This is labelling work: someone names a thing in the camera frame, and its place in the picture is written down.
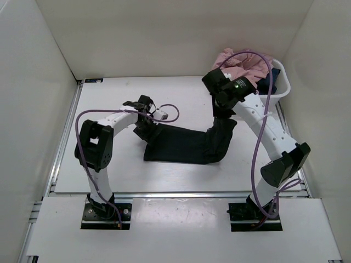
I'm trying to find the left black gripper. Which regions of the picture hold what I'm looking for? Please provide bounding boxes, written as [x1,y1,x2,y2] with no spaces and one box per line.
[133,115,164,147]

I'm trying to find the black trousers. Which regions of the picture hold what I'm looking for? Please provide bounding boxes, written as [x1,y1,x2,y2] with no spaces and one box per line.
[143,118,237,164]

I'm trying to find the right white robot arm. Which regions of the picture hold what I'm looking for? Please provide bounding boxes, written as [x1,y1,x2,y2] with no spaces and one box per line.
[202,68,311,219]

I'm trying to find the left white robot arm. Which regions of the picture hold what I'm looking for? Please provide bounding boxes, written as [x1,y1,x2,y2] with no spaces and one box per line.
[75,95,167,219]

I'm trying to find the pink garment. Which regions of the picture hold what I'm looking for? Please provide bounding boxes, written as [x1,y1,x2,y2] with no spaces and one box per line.
[211,48,273,88]

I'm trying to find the navy blue garment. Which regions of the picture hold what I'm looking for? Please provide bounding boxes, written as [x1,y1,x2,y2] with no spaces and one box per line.
[256,68,281,95]

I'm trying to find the white plastic laundry basket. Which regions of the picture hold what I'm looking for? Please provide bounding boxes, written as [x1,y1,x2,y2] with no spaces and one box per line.
[269,59,291,108]

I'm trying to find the small black label sticker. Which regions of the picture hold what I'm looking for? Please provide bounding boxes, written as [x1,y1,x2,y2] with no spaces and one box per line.
[84,78,104,83]

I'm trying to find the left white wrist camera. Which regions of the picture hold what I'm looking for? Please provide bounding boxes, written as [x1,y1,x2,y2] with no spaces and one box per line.
[151,109,168,121]

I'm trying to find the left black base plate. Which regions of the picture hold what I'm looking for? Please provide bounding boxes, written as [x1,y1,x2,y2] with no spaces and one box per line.
[81,202,132,230]

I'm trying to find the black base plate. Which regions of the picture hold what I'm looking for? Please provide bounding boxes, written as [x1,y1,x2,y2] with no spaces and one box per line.
[227,203,283,232]
[81,202,132,230]

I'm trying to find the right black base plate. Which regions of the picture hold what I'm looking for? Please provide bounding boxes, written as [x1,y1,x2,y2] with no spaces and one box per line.
[227,203,283,232]

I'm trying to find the aluminium frame rail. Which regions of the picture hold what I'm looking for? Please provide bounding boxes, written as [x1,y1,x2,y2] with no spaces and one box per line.
[17,80,84,262]

